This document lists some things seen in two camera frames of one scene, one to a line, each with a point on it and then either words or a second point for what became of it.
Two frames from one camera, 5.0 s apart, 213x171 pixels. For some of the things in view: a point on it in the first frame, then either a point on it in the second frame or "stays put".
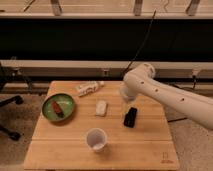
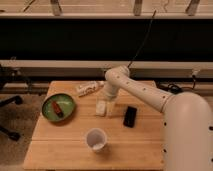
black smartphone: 130,118 stays put
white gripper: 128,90 -> 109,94
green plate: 64,102 stays put
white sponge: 101,108 stays put
